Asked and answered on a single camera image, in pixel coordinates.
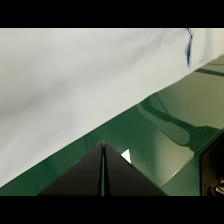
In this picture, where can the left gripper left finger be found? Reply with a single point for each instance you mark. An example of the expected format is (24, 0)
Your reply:
(83, 176)

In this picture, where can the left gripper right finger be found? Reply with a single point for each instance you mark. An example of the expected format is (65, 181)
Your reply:
(125, 176)

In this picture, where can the white T-shirt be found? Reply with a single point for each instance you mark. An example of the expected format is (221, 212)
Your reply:
(76, 83)

